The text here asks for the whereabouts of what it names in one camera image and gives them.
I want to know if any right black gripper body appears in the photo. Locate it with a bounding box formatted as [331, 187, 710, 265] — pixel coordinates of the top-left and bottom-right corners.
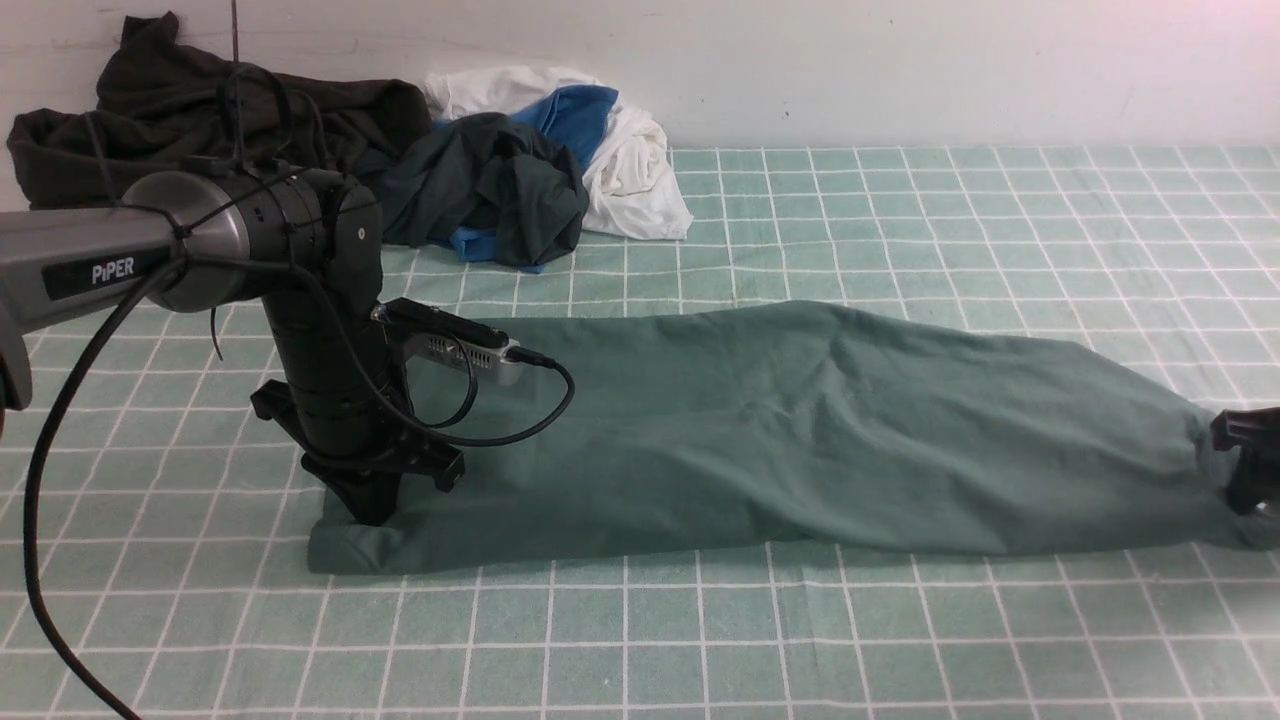
[1210, 407, 1279, 516]

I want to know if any left black camera cable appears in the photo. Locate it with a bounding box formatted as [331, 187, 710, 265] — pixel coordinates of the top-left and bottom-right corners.
[22, 255, 576, 720]

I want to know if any green long sleeve shirt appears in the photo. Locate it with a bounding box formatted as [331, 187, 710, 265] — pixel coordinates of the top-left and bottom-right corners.
[306, 301, 1277, 575]

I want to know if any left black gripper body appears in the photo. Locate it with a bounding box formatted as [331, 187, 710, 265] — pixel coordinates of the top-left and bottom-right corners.
[262, 290, 466, 493]

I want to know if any white crumpled garment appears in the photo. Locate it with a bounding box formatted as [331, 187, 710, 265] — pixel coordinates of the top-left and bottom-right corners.
[424, 65, 692, 240]

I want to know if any green checkered tablecloth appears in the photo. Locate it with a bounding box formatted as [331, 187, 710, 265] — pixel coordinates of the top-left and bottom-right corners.
[38, 146, 1277, 719]

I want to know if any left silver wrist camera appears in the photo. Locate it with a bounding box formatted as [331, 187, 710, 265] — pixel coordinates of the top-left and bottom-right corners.
[370, 299, 524, 386]

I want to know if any dark green crumpled garment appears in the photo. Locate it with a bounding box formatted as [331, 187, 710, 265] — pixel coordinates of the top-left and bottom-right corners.
[355, 113, 589, 269]

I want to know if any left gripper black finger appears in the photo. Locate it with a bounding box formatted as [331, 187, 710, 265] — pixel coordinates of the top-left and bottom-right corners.
[335, 471, 401, 527]

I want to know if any blue crumpled garment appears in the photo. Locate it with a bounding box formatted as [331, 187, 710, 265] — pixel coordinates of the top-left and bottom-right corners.
[449, 85, 618, 274]

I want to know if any dark brown crumpled garment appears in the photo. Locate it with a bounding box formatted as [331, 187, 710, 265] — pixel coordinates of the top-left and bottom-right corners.
[6, 13, 433, 210]

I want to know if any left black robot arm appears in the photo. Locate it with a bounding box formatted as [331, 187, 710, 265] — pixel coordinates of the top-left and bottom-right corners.
[3, 169, 465, 527]

